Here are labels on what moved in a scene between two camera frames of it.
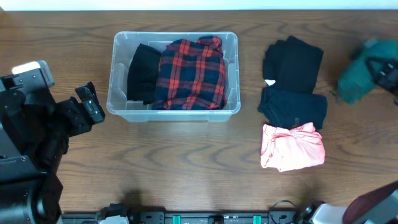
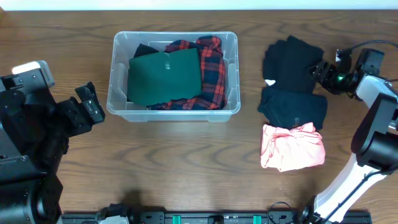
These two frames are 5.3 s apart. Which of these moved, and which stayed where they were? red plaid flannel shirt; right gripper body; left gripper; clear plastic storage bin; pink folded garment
Moved: right gripper body
Stayed: pink folded garment; red plaid flannel shirt; clear plastic storage bin; left gripper
